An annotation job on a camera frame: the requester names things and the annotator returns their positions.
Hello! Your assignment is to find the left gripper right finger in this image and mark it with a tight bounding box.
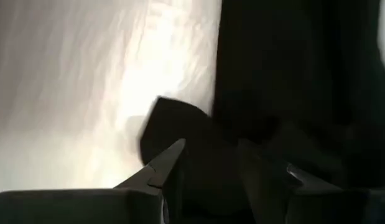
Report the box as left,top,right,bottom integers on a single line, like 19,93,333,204
237,138,305,224

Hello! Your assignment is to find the black knit garment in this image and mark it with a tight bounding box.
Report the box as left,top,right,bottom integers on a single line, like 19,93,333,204
138,0,385,224

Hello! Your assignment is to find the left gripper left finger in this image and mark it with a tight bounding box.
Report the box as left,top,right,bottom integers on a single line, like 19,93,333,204
113,138,187,224

